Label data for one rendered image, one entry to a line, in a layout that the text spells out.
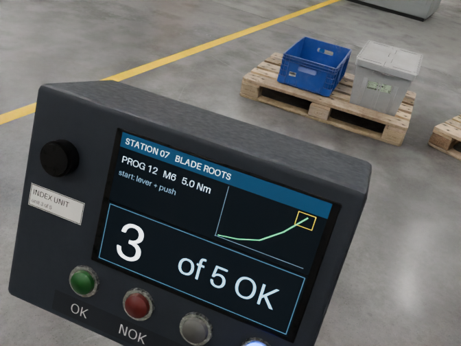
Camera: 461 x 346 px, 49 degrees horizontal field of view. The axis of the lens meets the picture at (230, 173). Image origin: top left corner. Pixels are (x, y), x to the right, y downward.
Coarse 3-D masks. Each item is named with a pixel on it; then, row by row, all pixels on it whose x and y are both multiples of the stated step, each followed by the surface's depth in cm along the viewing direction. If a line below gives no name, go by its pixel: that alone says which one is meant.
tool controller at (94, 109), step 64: (64, 128) 39; (128, 128) 37; (192, 128) 38; (256, 128) 44; (64, 192) 40; (128, 192) 38; (192, 192) 37; (256, 192) 35; (320, 192) 34; (64, 256) 41; (192, 256) 38; (256, 256) 36; (320, 256) 35; (128, 320) 41; (256, 320) 37; (320, 320) 36
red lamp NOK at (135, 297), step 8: (136, 288) 40; (128, 296) 40; (136, 296) 39; (144, 296) 40; (128, 304) 40; (136, 304) 39; (144, 304) 39; (152, 304) 40; (128, 312) 40; (136, 312) 39; (144, 312) 39; (152, 312) 40
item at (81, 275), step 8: (72, 272) 41; (80, 272) 41; (88, 272) 41; (72, 280) 41; (80, 280) 40; (88, 280) 40; (96, 280) 41; (72, 288) 42; (80, 288) 41; (88, 288) 41; (96, 288) 41; (88, 296) 41
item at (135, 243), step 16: (112, 208) 39; (112, 224) 39; (128, 224) 39; (144, 224) 38; (160, 224) 38; (112, 240) 40; (128, 240) 39; (144, 240) 39; (160, 240) 38; (112, 256) 40; (128, 256) 40; (144, 256) 39; (144, 272) 39
